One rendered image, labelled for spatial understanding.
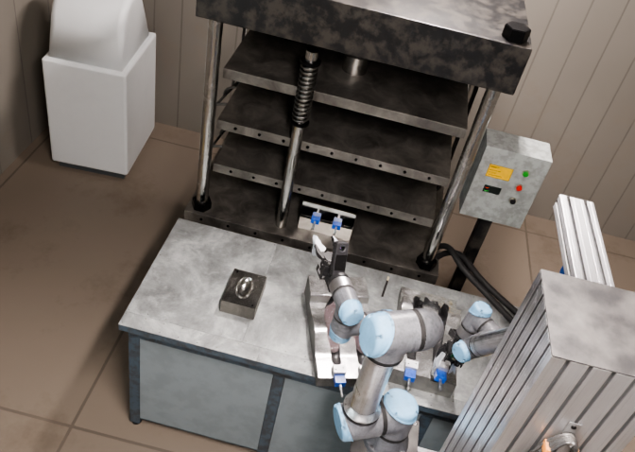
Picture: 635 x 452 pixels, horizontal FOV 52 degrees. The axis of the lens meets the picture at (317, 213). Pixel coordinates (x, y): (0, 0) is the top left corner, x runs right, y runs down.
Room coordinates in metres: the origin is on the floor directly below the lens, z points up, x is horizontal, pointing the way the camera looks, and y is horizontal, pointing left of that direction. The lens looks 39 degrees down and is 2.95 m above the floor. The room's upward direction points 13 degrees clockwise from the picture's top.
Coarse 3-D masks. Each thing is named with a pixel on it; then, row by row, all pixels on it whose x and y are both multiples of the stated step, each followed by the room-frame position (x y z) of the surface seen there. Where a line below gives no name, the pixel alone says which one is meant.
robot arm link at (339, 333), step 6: (330, 324) 1.43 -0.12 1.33; (336, 324) 1.40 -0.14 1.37; (342, 324) 1.40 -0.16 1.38; (360, 324) 1.43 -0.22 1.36; (330, 330) 1.42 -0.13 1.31; (336, 330) 1.40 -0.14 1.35; (342, 330) 1.40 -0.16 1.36; (348, 330) 1.40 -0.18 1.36; (354, 330) 1.41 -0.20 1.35; (330, 336) 1.41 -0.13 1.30; (336, 336) 1.40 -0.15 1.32; (342, 336) 1.40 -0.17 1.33; (348, 336) 1.41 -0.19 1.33; (336, 342) 1.40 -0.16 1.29; (342, 342) 1.40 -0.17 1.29
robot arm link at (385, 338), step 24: (384, 312) 1.21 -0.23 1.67; (408, 312) 1.23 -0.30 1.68; (360, 336) 1.19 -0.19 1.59; (384, 336) 1.14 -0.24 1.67; (408, 336) 1.16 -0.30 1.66; (384, 360) 1.13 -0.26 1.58; (360, 384) 1.16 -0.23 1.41; (384, 384) 1.16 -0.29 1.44; (336, 408) 1.18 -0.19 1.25; (360, 408) 1.15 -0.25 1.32; (360, 432) 1.13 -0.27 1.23
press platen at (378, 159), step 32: (256, 96) 2.80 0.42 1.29; (288, 96) 2.87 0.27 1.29; (224, 128) 2.53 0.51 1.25; (256, 128) 2.53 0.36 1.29; (288, 128) 2.59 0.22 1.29; (320, 128) 2.65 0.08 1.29; (352, 128) 2.72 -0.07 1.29; (384, 128) 2.78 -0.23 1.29; (416, 128) 2.85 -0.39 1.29; (352, 160) 2.50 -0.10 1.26; (384, 160) 2.51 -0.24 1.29; (416, 160) 2.57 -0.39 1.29; (448, 160) 2.63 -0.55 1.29
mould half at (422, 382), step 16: (400, 304) 2.04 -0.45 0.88; (432, 304) 2.02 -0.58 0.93; (448, 304) 2.12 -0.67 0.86; (448, 320) 1.96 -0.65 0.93; (448, 336) 1.90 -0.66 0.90; (432, 352) 1.80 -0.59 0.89; (400, 368) 1.68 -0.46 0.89; (400, 384) 1.67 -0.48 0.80; (416, 384) 1.67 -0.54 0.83; (432, 384) 1.66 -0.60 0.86; (448, 384) 1.66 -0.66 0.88
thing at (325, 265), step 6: (330, 252) 1.62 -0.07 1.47; (330, 258) 1.59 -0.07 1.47; (324, 264) 1.58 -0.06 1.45; (330, 264) 1.57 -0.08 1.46; (324, 270) 1.57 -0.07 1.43; (318, 276) 1.57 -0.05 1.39; (330, 276) 1.56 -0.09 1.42; (336, 276) 1.52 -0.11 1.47; (348, 276) 1.54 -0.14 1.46; (330, 282) 1.51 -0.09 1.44
